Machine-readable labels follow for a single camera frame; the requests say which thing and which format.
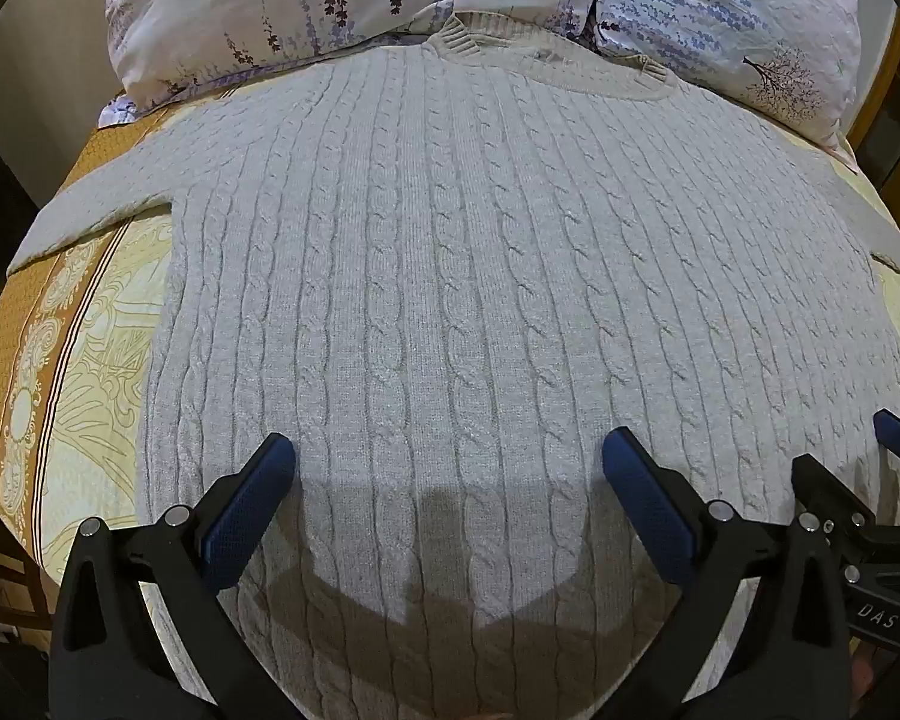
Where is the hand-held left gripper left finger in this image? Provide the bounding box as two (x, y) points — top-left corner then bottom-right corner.
(49, 433), (297, 720)

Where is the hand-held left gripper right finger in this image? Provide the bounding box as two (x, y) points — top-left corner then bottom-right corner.
(602, 426), (852, 720)

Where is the grey cable-knit sweater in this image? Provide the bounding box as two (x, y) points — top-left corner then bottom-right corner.
(7, 11), (900, 720)

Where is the yellow patterned bedspread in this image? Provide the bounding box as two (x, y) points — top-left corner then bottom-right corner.
(0, 86), (900, 720)

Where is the wooden chair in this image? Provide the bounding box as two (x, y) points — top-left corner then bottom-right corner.
(0, 476), (53, 650)

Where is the white pillow with blue flowers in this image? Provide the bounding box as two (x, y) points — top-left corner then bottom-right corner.
(592, 0), (863, 147)

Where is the white pillow with purple sprigs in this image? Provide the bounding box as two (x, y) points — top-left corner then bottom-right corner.
(97, 0), (601, 128)

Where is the wooden bed frame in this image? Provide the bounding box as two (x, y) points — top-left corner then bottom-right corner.
(847, 7), (900, 245)

